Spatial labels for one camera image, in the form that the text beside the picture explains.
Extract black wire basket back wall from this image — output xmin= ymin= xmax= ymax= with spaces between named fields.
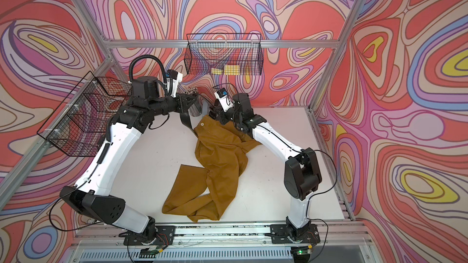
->
xmin=184 ymin=32 xmax=264 ymax=75

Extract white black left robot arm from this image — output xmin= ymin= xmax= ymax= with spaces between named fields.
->
xmin=59 ymin=54 xmax=197 ymax=242

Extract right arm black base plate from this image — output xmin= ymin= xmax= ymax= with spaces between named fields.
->
xmin=266 ymin=222 xmax=321 ymax=246

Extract black wire basket left wall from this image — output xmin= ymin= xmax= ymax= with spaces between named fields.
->
xmin=37 ymin=72 xmax=131 ymax=157

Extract black leather belt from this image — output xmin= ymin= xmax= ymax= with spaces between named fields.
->
xmin=179 ymin=112 xmax=198 ymax=137

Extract mustard brown trousers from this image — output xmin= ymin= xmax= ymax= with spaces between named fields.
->
xmin=162 ymin=116 xmax=260 ymax=222

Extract yellow sticky notes pad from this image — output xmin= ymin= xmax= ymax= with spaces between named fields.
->
xmin=210 ymin=65 xmax=241 ymax=75

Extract black wire basket wall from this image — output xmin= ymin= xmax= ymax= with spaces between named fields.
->
xmin=184 ymin=32 xmax=264 ymax=75
xmin=37 ymin=72 xmax=131 ymax=157

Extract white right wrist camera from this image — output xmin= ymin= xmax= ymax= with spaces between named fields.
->
xmin=214 ymin=88 xmax=234 ymax=112

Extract clear cup of pencils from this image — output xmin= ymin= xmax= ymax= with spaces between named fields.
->
xmin=185 ymin=87 xmax=202 ymax=117

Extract aluminium front rail frame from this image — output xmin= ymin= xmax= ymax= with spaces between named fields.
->
xmin=61 ymin=220 xmax=383 ymax=263

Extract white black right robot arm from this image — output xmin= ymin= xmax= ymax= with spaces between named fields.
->
xmin=210 ymin=88 xmax=322 ymax=231

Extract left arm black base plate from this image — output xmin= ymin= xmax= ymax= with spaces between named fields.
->
xmin=123 ymin=225 xmax=176 ymax=247

